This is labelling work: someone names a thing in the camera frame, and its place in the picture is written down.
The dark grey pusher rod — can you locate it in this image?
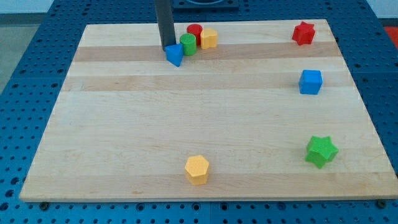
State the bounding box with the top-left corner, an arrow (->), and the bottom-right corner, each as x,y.
154,0 -> 176,51

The blue cube block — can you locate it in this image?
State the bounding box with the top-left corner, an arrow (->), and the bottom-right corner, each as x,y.
298,70 -> 323,95

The green cylinder block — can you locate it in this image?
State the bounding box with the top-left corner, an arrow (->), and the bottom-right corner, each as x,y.
180,33 -> 197,56

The red cylinder block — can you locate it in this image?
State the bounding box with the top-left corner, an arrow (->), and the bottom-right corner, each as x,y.
187,24 -> 203,45

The red star block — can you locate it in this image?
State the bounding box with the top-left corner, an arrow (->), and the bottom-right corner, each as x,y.
292,21 -> 315,45

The blue triangular prism block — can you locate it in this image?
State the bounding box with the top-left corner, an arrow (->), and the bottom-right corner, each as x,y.
165,44 -> 183,67

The yellow hexagon block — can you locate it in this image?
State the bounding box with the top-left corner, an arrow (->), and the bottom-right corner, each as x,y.
185,155 -> 210,185

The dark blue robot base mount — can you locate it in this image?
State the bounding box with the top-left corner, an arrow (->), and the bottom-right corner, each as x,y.
171,0 -> 240,10

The green star block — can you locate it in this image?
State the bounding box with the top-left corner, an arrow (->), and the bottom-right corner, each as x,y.
305,136 -> 339,169

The yellow heart-shaped block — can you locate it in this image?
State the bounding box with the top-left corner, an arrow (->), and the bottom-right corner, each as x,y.
200,28 -> 218,50

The light wooden board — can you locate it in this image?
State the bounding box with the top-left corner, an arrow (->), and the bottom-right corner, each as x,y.
19,19 -> 397,202

